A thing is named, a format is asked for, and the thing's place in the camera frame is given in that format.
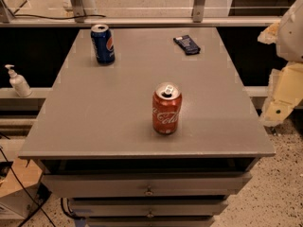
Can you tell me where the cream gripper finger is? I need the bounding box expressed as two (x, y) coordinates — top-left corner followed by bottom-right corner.
(258, 22), (279, 44)
(259, 62), (303, 127)

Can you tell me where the blue rxbar blueberry bar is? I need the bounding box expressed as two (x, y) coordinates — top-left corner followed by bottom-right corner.
(173, 35), (201, 55)

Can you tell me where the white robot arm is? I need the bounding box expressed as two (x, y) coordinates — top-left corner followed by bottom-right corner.
(258, 0), (303, 127)

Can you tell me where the red coca-cola can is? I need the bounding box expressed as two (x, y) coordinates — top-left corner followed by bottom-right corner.
(152, 82), (182, 134)

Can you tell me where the top grey drawer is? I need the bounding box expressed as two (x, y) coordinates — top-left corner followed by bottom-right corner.
(43, 172), (252, 198)

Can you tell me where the grey drawer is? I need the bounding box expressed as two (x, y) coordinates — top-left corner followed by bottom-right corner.
(86, 217), (214, 227)
(69, 198), (227, 218)
(43, 172), (252, 198)

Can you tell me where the blue pepsi can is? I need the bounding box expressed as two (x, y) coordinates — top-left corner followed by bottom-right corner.
(91, 25), (116, 64)

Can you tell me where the bottom grey drawer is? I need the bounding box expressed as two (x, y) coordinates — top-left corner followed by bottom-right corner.
(86, 217), (214, 227)

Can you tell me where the grey drawer cabinet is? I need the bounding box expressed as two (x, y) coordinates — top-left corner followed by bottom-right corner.
(18, 27), (276, 227)

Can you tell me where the middle grey drawer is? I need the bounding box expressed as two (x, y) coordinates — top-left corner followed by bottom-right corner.
(69, 198), (227, 218)

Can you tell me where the white pump soap bottle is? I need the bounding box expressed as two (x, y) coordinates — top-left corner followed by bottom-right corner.
(5, 64), (31, 97)

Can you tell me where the cardboard box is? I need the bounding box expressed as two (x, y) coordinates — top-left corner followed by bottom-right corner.
(0, 159), (42, 220)

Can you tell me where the right metal bracket post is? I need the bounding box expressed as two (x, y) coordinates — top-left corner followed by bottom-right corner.
(192, 0), (205, 23)

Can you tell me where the metal bracket post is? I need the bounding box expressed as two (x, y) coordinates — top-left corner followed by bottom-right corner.
(192, 0), (205, 23)
(70, 0), (85, 23)

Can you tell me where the left metal bracket post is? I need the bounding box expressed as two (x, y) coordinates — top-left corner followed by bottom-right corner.
(70, 0), (85, 23)

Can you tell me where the black cable on ledge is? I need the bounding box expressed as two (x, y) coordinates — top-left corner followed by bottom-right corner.
(12, 13), (107, 21)

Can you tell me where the black floor cable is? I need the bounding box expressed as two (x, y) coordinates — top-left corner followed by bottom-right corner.
(0, 131), (58, 227)

